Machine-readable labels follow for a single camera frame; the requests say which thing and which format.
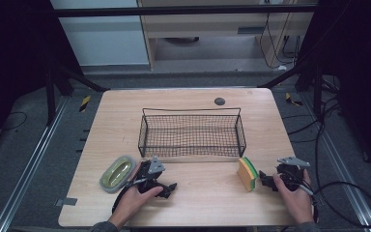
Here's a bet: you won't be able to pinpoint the black floor cable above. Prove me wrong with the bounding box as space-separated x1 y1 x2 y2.
282 96 344 144
0 110 29 132

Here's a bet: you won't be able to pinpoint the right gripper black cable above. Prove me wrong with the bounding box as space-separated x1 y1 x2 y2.
298 180 371 228

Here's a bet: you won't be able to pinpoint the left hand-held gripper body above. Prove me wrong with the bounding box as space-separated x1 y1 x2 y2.
135 156 167 194

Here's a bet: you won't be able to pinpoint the black metal stand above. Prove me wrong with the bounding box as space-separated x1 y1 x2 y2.
258 59 324 119
43 59 111 128

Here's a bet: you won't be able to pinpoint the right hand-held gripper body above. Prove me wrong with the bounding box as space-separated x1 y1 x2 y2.
274 156 312 193

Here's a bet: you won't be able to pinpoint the black horizontal frame bar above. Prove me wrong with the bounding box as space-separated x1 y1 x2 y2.
49 4 321 18

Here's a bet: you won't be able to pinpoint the yellow and green sponge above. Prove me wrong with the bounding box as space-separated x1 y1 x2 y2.
236 156 259 193

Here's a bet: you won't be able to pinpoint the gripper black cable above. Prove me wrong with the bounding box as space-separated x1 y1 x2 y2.
298 180 371 228
111 178 150 215

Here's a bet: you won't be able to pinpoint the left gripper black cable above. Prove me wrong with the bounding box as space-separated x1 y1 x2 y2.
111 178 150 215

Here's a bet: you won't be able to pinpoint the person's right hand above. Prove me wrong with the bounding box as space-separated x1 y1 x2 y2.
271 168 314 225

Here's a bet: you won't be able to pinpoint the black hanging cables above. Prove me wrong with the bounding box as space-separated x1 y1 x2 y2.
258 2 304 71

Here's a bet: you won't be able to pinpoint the black wire basket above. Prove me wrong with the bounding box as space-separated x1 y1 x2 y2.
137 106 248 160

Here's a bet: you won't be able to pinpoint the white cabinet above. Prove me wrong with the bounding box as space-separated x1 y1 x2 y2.
49 0 151 68

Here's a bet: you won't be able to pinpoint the light wooden desk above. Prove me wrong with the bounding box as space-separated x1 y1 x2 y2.
136 0 320 71

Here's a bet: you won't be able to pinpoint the green and grey soap dish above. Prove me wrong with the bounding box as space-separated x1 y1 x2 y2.
99 155 137 194

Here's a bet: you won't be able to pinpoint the grey tape strip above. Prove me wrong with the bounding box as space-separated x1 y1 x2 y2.
54 196 78 207

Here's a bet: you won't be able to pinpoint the metal floor rail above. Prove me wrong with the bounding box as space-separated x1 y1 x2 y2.
299 93 371 232
0 96 71 232

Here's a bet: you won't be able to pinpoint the person's left hand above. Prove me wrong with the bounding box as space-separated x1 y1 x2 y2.
108 161 164 229

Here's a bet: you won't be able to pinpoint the yellow and black floor tape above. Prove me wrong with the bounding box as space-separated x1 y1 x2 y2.
284 92 304 107
78 94 92 113

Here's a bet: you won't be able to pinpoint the dark curtain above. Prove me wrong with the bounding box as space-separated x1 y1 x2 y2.
298 0 371 180
0 0 85 156

